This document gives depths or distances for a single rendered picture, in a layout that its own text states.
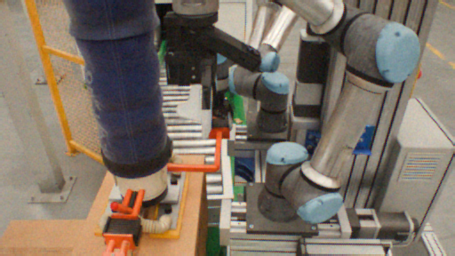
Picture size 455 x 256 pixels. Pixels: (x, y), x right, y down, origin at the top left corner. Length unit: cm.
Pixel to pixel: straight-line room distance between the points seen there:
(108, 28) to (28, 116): 178
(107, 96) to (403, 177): 97
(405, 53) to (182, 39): 47
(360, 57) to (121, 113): 62
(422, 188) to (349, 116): 60
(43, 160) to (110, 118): 182
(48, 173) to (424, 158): 244
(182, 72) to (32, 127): 212
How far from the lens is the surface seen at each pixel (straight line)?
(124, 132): 102
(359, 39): 83
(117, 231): 106
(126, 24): 89
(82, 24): 92
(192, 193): 135
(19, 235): 199
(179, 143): 230
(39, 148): 274
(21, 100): 256
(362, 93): 83
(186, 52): 60
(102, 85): 97
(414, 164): 128
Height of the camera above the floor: 187
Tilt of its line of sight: 34 degrees down
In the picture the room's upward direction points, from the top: straight up
